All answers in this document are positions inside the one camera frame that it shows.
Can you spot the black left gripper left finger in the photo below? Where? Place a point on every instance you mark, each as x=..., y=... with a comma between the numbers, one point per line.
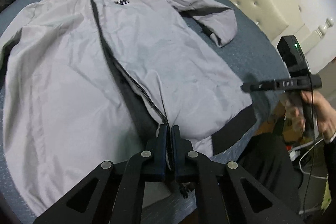
x=112, y=193

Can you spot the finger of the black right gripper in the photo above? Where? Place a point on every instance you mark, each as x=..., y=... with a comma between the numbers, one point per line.
x=258, y=86

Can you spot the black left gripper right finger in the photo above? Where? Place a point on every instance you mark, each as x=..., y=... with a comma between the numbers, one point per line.
x=225, y=193

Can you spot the light grey zip jacket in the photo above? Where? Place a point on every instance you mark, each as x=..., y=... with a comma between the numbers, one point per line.
x=82, y=74

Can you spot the person's right hand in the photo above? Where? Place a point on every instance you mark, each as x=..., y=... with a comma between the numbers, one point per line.
x=325, y=113

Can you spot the blue patterned bed sheet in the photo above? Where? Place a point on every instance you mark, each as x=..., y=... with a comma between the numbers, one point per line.
x=250, y=55

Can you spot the floor clutter by bed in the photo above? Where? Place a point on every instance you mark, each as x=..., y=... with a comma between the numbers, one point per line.
x=309, y=162

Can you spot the black camera box green light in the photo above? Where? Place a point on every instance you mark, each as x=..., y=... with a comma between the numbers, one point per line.
x=293, y=56

